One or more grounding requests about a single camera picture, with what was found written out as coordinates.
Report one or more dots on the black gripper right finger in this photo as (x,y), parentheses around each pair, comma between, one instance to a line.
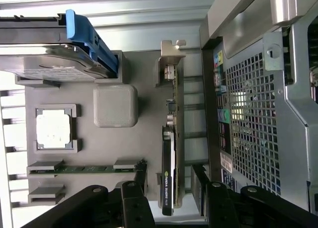
(218,203)

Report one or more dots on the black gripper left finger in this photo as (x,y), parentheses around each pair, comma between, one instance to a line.
(136,205)

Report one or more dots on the green RAM stick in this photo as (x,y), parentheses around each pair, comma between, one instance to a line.
(87,169)

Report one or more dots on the grey parts rack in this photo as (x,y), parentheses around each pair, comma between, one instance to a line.
(149,138)

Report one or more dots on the silver CPU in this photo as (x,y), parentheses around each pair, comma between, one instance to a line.
(53,128)

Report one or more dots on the silver computer tower case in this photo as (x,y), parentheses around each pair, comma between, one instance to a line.
(298,101)

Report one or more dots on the hard disk in blue carrier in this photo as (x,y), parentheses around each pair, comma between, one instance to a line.
(37,61)

